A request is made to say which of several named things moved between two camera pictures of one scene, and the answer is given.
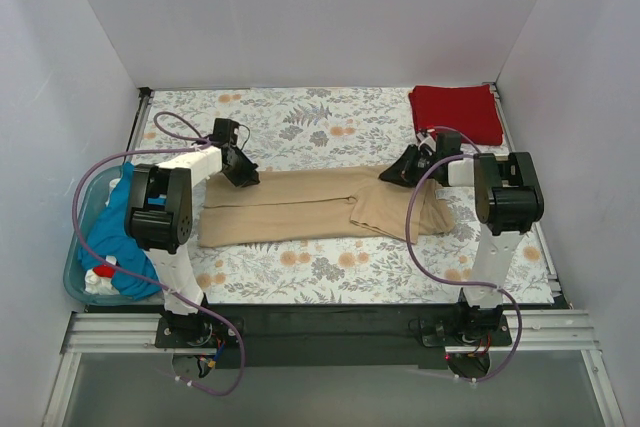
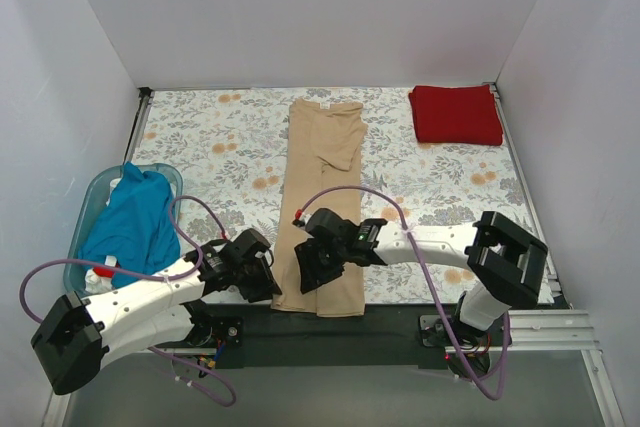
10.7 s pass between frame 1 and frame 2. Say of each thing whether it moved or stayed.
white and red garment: stayed
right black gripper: moved
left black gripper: moved
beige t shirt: moved
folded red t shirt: stayed
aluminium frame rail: stayed
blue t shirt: stayed
